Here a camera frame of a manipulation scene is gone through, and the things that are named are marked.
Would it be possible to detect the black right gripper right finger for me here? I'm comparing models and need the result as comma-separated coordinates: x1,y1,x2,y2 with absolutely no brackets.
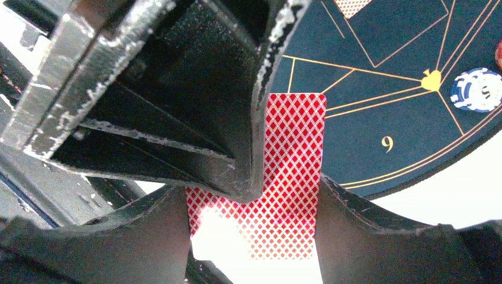
315,175,501,283

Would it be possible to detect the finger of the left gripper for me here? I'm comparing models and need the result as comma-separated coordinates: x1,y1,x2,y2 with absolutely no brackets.
1,1,310,203

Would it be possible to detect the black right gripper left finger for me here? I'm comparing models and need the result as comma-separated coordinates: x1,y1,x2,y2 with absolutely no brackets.
1,186,190,283

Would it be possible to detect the red playing card deck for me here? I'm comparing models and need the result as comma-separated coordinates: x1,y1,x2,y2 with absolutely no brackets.
186,93,326,260

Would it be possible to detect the white dealer button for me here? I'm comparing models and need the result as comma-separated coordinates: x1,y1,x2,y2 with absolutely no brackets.
450,67,501,113

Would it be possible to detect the face-down community card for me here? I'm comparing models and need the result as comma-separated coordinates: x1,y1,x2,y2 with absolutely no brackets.
334,0,372,19

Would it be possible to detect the red poker chip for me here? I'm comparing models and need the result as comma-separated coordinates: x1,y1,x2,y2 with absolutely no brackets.
494,40,502,70

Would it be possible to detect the round dark poker mat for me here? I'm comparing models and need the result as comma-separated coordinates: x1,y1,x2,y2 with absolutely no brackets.
271,1,501,197

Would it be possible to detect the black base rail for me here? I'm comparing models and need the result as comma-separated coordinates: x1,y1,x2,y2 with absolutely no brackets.
1,132,229,283

